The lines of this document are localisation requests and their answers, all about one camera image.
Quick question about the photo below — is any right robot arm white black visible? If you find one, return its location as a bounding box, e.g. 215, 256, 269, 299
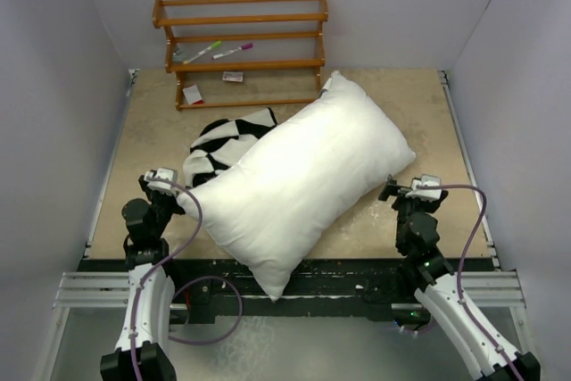
378, 175, 541, 380

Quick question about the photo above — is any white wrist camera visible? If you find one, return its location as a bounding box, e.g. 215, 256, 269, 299
143, 168, 178, 196
404, 174, 444, 202

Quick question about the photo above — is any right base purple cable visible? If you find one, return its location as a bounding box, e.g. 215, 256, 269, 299
399, 320, 436, 338

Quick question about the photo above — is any red white card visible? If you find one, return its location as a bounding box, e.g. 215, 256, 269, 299
182, 85, 203, 105

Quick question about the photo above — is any white pillow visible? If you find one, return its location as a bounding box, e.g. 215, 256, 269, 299
177, 70, 416, 301

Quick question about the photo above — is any green cap marker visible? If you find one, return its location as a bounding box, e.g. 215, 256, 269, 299
182, 40, 222, 64

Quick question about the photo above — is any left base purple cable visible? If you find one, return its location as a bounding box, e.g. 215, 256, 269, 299
167, 277, 244, 346

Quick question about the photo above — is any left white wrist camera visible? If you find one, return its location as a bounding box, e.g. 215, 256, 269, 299
143, 168, 178, 196

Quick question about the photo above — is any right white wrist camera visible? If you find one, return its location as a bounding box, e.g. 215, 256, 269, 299
404, 174, 444, 202

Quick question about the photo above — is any small red white packet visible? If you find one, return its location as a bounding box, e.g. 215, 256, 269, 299
222, 71, 244, 83

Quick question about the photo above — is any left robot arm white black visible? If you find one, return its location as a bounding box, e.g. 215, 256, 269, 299
100, 168, 184, 380

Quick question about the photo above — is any pink cap marker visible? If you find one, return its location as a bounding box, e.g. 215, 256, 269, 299
212, 43, 253, 60

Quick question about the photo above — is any black white checkered pillowcase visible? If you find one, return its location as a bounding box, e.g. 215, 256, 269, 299
183, 108, 278, 188

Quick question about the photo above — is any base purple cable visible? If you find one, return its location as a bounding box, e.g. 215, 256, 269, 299
167, 277, 244, 346
399, 320, 436, 338

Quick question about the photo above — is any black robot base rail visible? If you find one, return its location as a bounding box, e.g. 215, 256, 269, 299
78, 258, 496, 327

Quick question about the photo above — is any wooden shelf rack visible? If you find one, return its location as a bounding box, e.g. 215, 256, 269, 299
152, 0, 329, 112

